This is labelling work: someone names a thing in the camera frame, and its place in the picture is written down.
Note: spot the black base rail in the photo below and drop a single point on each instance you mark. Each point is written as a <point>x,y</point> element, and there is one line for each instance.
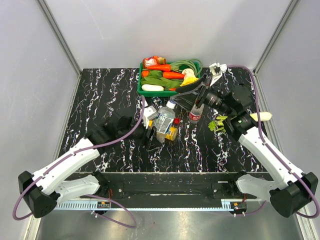
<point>169,189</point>

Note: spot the green toy leafy vegetable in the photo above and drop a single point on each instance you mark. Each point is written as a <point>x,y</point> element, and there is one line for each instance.
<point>155,77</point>

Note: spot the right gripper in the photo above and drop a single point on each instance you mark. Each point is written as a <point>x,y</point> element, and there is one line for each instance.
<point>188,99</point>

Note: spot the red label water bottle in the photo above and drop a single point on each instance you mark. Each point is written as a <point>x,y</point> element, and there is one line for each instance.
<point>195,114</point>

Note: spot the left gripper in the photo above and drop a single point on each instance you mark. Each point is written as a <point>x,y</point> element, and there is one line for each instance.
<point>154,141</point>

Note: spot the pale toy corn cob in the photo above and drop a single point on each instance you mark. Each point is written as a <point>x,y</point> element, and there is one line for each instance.
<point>264,116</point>

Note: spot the red bottle cap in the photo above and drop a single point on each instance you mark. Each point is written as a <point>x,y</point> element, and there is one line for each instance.
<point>176,121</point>

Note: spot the small toy tomato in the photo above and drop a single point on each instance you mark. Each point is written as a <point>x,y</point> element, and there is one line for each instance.
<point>144,73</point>

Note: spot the toy carrot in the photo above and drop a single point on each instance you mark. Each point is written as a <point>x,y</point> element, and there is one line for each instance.
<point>162,67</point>
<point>173,75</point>

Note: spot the yellow toy cabbage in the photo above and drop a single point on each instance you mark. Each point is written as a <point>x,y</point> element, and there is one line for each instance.
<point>188,80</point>

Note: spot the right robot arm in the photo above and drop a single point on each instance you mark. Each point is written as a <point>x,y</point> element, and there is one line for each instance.
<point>290,188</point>

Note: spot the upper toy carrot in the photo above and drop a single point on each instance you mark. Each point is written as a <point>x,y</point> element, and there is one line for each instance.
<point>162,67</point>

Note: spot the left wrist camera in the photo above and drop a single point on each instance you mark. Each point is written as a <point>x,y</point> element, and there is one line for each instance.
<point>149,114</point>

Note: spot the green toy scallions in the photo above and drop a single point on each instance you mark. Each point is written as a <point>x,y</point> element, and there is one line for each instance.
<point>194,64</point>

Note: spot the red white snack packet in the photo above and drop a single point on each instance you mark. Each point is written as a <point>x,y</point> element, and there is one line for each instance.
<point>153,61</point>

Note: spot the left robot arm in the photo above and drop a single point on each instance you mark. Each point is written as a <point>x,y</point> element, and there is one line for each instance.
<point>44,189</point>

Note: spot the toy mushroom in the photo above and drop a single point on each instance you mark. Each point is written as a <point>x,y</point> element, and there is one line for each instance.
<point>188,72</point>

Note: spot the yellow juice bottle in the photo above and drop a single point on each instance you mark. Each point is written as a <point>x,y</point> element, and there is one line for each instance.
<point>164,129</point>

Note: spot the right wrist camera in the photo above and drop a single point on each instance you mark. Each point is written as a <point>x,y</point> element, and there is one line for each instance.
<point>217,70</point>

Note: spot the green plastic tray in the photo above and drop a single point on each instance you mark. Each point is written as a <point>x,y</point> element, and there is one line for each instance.
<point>165,93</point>

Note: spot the white toy radish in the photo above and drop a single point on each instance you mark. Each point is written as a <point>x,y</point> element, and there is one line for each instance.
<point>152,88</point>

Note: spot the white bottle cap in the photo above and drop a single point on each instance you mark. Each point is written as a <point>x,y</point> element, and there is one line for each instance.
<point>170,104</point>

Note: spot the blue label water bottle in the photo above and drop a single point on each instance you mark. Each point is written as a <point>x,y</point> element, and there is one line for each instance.
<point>166,113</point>

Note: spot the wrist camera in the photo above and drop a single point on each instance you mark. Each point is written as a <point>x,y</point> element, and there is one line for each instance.
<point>217,70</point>
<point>149,114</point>

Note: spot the lower toy carrot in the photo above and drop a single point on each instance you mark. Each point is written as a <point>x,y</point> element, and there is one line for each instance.
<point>173,75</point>

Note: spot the toy celery stalk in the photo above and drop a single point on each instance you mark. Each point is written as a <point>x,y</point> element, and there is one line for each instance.
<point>217,125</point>

